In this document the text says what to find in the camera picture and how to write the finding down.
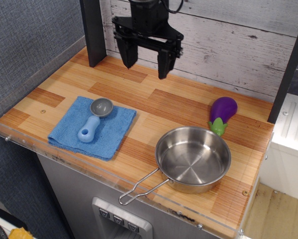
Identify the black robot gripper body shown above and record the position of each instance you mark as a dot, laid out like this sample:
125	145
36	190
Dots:
148	26

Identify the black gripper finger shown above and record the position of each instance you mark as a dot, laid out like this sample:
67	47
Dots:
166	60
128	51

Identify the purple toy eggplant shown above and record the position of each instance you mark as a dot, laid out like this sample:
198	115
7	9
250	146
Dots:
221	111

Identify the stainless steel pot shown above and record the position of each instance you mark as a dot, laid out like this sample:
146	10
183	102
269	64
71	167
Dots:
190	159

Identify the blue grey toy scoop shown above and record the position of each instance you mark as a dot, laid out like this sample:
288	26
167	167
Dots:
100	108

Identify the blue folded cloth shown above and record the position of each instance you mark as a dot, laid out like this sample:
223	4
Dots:
108	136

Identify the grey cabinet front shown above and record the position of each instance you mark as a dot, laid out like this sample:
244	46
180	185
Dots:
92	210

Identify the silver control panel with buttons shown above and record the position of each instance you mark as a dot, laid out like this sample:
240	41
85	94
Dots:
116	223

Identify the yellow tape lump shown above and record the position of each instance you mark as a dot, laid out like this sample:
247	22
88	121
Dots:
20	233

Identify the black left frame post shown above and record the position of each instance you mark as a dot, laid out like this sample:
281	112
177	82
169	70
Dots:
93	29

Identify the black frame post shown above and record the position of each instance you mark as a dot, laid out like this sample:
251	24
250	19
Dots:
93	29
284	85

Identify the black right frame post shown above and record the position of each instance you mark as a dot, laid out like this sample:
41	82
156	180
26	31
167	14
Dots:
284	85

